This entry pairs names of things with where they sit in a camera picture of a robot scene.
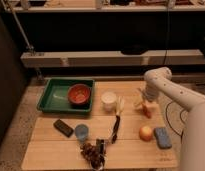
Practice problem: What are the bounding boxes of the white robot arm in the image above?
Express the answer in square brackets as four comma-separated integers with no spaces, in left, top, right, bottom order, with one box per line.
[141,67,205,171]

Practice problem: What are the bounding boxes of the white plastic cup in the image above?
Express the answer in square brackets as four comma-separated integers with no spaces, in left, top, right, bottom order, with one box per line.
[101,91,117,112]

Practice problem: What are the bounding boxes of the blue plastic cup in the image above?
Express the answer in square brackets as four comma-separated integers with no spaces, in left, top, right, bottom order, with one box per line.
[75,124,89,142]

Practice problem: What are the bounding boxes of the yellow red apple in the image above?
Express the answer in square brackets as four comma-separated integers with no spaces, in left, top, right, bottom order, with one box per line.
[139,126,153,141]

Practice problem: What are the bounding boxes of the wooden table board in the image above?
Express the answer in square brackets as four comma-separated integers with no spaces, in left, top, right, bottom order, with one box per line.
[22,81,177,171]

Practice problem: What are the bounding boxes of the blue sponge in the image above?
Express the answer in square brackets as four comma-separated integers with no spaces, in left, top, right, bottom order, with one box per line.
[154,127,172,149]

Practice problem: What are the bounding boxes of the red bowl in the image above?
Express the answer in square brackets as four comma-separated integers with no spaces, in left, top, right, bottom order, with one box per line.
[67,84,91,105]

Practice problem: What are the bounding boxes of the lower white shelf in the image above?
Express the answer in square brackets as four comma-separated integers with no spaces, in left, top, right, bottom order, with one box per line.
[21,49,205,68]

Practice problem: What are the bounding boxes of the white shelf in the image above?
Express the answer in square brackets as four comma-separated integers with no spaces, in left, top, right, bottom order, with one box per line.
[0,0,205,12]
[21,49,205,68]

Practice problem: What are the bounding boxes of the brown grape bunch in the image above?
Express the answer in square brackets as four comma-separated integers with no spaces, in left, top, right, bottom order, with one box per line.
[80,143,100,162]

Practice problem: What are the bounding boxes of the black rectangular block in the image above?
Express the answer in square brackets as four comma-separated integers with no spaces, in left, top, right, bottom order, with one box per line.
[53,119,73,137]

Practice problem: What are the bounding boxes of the green plastic tray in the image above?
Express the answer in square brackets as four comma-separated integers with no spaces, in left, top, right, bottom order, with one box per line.
[37,78,95,115]

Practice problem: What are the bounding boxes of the metal diagonal pole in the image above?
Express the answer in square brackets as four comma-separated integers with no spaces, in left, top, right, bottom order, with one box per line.
[3,0,45,82]

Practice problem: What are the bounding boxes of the upper white shelf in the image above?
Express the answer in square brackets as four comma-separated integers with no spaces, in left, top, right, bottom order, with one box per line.
[0,0,205,12]

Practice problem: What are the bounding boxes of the dish brush with dark handle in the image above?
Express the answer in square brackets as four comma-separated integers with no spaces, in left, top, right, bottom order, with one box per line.
[111,97,124,144]

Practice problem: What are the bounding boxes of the black cables on floor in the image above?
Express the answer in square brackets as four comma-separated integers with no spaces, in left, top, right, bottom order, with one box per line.
[165,99,190,138]

